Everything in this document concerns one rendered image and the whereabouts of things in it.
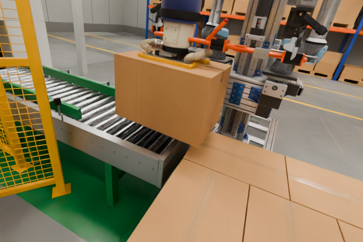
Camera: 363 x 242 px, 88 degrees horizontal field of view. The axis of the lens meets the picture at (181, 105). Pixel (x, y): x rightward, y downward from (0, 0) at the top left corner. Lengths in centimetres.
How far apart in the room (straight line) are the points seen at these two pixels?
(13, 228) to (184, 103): 133
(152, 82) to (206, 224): 72
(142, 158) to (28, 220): 91
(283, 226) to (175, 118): 70
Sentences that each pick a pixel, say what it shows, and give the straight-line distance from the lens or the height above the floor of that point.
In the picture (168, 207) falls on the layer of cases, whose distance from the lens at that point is 95.
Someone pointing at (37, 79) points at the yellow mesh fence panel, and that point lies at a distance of 132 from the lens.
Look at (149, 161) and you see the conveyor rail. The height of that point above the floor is 57.
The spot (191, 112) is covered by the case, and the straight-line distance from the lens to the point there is 97.
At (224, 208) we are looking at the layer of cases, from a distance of 100.
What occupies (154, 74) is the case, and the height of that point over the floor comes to 102.
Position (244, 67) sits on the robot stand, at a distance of 167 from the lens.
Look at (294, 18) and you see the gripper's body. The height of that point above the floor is 136.
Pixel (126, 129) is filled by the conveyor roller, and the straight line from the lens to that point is 139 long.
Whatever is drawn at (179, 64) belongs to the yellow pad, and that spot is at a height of 109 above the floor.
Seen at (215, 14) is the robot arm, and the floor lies 135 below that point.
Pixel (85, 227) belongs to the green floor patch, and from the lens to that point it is 159.
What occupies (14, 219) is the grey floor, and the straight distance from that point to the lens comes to 179.
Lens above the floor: 131
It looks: 25 degrees down
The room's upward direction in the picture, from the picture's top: 8 degrees clockwise
